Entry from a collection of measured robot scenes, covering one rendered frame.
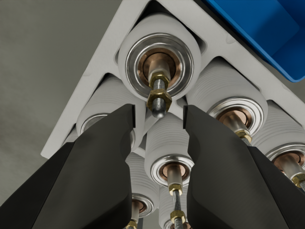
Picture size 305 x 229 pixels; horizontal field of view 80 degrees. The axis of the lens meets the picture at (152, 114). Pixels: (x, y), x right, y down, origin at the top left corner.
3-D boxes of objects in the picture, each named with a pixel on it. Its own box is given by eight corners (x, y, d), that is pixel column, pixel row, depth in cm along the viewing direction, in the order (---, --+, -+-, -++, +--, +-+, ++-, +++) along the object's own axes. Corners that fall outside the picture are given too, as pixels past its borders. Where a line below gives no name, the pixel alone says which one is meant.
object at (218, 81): (171, 78, 40) (179, 126, 24) (203, 40, 36) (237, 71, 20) (203, 102, 43) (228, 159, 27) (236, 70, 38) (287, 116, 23)
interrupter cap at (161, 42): (201, 38, 19) (203, 39, 18) (184, 102, 23) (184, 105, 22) (128, 26, 18) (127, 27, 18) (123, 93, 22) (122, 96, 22)
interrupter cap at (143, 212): (113, 190, 32) (112, 193, 32) (155, 193, 33) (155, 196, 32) (114, 213, 36) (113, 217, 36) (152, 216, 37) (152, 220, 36)
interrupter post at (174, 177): (174, 176, 30) (176, 195, 27) (163, 170, 29) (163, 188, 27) (184, 169, 29) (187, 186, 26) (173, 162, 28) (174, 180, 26)
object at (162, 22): (189, 16, 33) (215, 29, 18) (178, 67, 39) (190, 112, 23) (137, 7, 33) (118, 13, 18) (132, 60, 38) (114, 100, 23)
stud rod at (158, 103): (166, 75, 19) (169, 114, 12) (158, 81, 19) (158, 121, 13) (159, 68, 18) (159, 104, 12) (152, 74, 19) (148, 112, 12)
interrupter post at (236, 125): (218, 121, 24) (225, 137, 21) (232, 109, 23) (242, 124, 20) (230, 131, 25) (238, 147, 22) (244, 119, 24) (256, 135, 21)
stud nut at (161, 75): (172, 82, 18) (173, 86, 17) (159, 93, 18) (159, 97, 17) (159, 67, 17) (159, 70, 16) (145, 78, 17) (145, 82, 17)
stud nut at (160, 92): (175, 101, 14) (176, 106, 14) (159, 113, 15) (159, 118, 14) (159, 83, 14) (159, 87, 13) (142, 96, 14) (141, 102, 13)
